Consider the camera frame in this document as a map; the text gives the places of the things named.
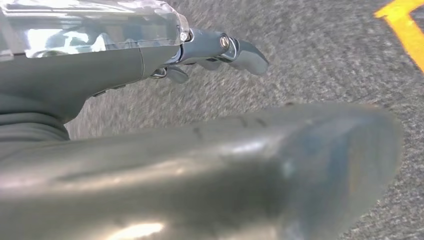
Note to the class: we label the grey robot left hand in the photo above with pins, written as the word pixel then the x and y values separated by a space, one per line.
pixel 99 66

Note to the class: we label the yellow floor tape square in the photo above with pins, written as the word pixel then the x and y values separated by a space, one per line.
pixel 407 30

